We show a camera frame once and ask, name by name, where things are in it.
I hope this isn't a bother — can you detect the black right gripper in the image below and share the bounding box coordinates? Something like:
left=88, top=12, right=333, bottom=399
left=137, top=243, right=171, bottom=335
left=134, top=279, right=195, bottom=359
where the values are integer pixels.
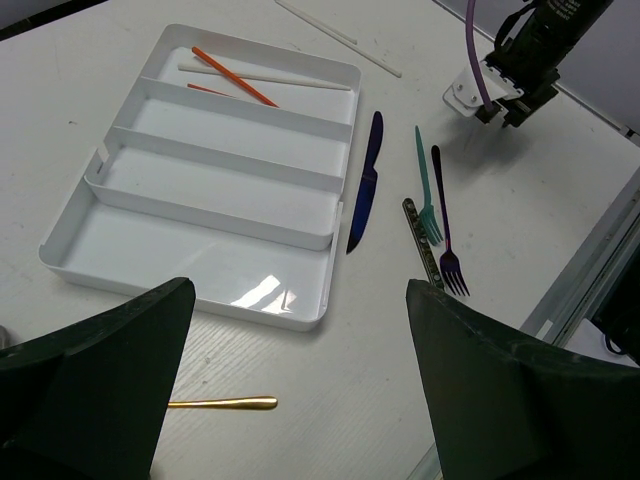
left=485, top=14, right=560, bottom=128

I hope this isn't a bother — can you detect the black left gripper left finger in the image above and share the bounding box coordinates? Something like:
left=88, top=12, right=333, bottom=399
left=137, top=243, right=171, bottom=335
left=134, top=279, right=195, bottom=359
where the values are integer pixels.
left=1, top=277, right=196, bottom=479

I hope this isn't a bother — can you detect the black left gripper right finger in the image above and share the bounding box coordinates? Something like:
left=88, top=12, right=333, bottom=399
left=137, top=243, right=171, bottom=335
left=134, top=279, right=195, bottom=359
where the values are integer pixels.
left=406, top=279, right=639, bottom=479

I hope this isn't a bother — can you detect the white chopstick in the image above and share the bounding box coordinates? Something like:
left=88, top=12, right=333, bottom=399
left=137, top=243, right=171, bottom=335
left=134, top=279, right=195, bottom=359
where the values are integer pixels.
left=177, top=63, right=351, bottom=91
left=275, top=0, right=402, bottom=78

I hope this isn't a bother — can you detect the orange chopstick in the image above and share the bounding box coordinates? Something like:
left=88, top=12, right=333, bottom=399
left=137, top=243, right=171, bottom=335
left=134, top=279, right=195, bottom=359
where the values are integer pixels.
left=191, top=46, right=278, bottom=108
left=186, top=83, right=236, bottom=98

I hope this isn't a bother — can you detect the iridescent purple fork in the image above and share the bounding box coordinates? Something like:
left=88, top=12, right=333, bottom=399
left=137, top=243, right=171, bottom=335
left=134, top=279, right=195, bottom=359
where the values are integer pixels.
left=431, top=145, right=470, bottom=296

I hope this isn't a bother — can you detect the gold fork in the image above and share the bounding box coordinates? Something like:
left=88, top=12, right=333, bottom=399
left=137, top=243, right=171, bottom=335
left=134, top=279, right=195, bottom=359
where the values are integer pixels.
left=168, top=396, right=278, bottom=411

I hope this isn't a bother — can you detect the teal plastic fork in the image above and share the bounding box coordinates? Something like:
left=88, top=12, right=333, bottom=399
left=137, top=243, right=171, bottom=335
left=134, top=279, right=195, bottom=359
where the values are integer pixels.
left=414, top=126, right=443, bottom=246

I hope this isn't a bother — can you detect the iridescent blue knife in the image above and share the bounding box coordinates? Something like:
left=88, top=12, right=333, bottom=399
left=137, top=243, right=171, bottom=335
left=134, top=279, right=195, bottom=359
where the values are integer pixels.
left=346, top=111, right=384, bottom=254

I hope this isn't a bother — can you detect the white divided cutlery tray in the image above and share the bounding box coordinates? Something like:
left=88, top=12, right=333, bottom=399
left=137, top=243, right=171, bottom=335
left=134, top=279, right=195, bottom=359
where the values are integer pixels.
left=38, top=24, right=362, bottom=331

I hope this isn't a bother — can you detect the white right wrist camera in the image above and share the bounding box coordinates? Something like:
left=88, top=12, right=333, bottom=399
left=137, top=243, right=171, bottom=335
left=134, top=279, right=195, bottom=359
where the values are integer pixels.
left=443, top=62, right=524, bottom=118

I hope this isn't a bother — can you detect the aluminium table rail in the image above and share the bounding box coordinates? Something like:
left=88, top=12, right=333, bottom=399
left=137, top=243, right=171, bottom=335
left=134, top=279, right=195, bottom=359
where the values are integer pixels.
left=520, top=173, right=639, bottom=346

